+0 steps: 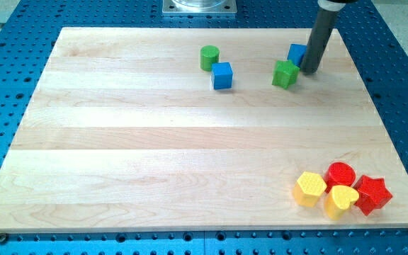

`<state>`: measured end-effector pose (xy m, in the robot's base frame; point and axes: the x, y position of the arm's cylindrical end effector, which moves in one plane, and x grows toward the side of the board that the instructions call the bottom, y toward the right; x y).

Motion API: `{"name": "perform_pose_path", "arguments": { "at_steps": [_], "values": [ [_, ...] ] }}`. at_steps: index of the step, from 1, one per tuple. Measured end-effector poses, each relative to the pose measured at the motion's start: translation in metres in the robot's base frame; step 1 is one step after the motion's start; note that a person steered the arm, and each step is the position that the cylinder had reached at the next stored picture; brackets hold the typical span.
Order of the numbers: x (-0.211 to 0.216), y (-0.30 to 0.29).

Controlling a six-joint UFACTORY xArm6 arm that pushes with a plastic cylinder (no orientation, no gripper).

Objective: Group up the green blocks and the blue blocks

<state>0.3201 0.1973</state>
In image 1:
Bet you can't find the yellow hexagon block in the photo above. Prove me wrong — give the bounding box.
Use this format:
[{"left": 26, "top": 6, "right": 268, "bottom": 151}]
[{"left": 293, "top": 171, "right": 327, "bottom": 208}]

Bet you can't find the blue block behind rod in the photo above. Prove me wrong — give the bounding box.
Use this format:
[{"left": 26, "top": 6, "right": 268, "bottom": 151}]
[{"left": 287, "top": 44, "right": 307, "bottom": 67}]

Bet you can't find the yellow heart block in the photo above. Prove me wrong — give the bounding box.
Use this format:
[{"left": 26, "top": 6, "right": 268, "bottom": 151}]
[{"left": 324, "top": 185, "right": 359, "bottom": 220}]

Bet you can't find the green cylinder block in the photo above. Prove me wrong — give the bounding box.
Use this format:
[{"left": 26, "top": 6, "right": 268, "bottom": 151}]
[{"left": 200, "top": 45, "right": 220, "bottom": 72}]

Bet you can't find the red star block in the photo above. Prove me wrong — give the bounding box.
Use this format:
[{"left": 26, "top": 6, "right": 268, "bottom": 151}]
[{"left": 353, "top": 175, "right": 393, "bottom": 216}]

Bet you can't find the red cylinder block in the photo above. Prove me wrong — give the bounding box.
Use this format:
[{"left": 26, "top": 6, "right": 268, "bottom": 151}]
[{"left": 323, "top": 161, "right": 356, "bottom": 193}]

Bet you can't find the left board clamp screw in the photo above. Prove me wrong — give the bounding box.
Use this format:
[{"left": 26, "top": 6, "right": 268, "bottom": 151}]
[{"left": 0, "top": 233, "right": 9, "bottom": 244}]

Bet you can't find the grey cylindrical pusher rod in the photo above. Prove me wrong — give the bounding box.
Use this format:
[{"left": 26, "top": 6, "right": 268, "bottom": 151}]
[{"left": 300, "top": 0, "right": 357, "bottom": 74}]

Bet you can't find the blue cube block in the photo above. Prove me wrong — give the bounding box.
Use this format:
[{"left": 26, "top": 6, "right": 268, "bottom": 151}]
[{"left": 211, "top": 62, "right": 233, "bottom": 90}]

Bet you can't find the light wooden board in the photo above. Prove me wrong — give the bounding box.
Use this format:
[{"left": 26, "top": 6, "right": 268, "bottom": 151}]
[{"left": 0, "top": 27, "right": 408, "bottom": 233}]

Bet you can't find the green star block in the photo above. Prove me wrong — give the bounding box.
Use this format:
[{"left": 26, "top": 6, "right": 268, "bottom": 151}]
[{"left": 272, "top": 60, "right": 300, "bottom": 89}]

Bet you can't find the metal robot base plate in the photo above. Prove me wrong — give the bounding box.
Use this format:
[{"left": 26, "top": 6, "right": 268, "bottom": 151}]
[{"left": 161, "top": 0, "right": 237, "bottom": 17}]

